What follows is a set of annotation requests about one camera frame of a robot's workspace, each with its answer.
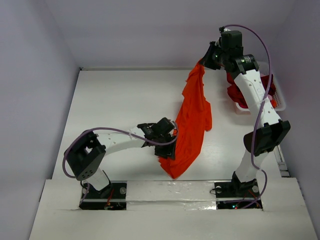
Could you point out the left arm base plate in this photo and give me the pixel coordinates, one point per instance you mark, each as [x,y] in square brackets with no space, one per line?
[113,198]

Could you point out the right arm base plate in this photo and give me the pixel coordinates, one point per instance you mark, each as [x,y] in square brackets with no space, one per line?
[237,200]

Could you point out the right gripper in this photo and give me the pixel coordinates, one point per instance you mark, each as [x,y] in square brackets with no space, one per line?
[210,59]

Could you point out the white plastic basket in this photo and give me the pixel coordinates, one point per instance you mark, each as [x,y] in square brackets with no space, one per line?
[277,97]

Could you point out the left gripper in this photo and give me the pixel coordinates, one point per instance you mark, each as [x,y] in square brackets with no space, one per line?
[168,152]

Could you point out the orange t shirt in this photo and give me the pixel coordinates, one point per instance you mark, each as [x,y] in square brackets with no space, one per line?
[193,120]

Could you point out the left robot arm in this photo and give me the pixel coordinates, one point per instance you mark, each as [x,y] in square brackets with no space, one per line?
[82,159]

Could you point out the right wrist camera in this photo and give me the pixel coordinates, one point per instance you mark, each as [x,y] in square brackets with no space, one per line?
[223,29]

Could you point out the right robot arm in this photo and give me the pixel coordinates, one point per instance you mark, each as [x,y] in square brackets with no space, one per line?
[269,129]

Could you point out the dark red t shirt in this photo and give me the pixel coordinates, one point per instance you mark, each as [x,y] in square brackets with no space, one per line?
[235,94]

